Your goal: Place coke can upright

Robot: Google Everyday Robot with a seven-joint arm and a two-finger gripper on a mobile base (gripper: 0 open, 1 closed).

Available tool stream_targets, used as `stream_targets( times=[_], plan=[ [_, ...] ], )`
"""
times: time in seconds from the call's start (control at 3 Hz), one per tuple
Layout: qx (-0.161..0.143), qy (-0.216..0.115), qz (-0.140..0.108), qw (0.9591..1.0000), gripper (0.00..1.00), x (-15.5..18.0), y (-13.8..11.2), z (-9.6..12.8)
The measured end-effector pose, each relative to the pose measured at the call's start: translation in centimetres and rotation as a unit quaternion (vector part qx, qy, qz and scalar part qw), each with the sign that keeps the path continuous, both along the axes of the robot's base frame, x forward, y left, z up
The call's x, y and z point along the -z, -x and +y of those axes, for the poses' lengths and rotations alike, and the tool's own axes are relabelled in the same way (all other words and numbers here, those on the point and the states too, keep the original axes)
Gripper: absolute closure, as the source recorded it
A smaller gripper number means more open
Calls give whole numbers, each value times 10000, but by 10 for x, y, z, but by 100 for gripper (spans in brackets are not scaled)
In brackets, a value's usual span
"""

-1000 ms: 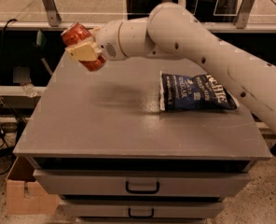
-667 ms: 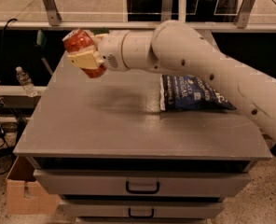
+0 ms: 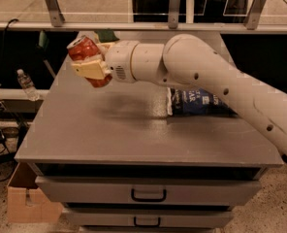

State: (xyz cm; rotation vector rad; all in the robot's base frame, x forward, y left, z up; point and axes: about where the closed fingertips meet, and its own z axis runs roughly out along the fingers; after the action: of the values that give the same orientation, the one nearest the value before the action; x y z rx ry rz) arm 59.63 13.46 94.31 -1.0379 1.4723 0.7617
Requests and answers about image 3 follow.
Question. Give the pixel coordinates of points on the blue kettle chips bag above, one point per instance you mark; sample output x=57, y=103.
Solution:
x=197, y=102

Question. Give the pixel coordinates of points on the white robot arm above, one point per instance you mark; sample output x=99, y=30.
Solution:
x=185, y=62

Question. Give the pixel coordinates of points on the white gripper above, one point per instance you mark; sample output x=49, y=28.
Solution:
x=119, y=61

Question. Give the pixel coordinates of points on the green object behind table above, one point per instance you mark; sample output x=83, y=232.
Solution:
x=106, y=36

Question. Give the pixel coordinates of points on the left metal bracket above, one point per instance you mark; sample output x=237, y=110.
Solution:
x=56, y=17

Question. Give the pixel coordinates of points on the brown cardboard box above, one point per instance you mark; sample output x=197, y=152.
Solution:
x=26, y=202

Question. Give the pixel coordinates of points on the red coke can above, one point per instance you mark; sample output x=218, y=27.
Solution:
x=83, y=49

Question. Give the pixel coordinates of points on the metal bracket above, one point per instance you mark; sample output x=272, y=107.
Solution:
x=173, y=14
x=253, y=17
x=56, y=17

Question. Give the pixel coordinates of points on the middle metal bracket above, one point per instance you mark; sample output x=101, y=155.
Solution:
x=173, y=14

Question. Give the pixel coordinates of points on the right metal bracket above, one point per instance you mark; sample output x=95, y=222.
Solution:
x=253, y=17

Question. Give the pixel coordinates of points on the clear plastic water bottle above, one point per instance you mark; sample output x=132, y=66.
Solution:
x=27, y=85

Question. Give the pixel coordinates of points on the grey drawer cabinet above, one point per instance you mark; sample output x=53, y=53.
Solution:
x=123, y=130

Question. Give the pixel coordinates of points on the grey drawer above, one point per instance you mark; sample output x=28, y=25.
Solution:
x=147, y=218
x=147, y=191

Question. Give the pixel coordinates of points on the top grey drawer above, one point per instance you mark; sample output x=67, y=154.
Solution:
x=147, y=191

